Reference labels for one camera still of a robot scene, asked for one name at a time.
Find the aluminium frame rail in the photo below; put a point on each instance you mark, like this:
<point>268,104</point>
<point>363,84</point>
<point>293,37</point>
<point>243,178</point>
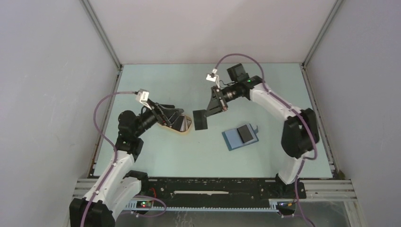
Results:
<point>317,190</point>

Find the blue card holder wallet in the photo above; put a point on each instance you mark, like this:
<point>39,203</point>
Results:
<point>233,140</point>

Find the black credit card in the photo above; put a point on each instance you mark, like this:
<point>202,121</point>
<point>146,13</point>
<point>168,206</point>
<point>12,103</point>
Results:
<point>200,120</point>
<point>245,133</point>

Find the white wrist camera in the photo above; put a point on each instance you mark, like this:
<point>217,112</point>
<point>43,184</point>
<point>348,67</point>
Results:
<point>213,78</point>
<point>142,97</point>

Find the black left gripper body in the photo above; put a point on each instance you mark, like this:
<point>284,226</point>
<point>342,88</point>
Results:
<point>152,116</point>

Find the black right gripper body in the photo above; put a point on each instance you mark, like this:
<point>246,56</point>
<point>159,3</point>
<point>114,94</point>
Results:
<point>231,92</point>

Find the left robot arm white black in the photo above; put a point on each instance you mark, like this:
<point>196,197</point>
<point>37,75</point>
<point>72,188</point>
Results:
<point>119,183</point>

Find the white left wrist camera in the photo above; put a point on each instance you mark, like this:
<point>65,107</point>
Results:
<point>142,97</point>

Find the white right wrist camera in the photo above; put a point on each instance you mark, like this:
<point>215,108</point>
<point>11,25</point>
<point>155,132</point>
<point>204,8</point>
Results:
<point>213,78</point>

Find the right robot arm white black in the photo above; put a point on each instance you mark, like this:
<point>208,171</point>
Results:
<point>299,131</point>

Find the beige oval card tray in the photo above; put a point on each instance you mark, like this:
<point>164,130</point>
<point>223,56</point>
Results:
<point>182,125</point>

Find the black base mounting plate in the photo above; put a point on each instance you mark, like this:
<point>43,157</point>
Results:
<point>223,193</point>

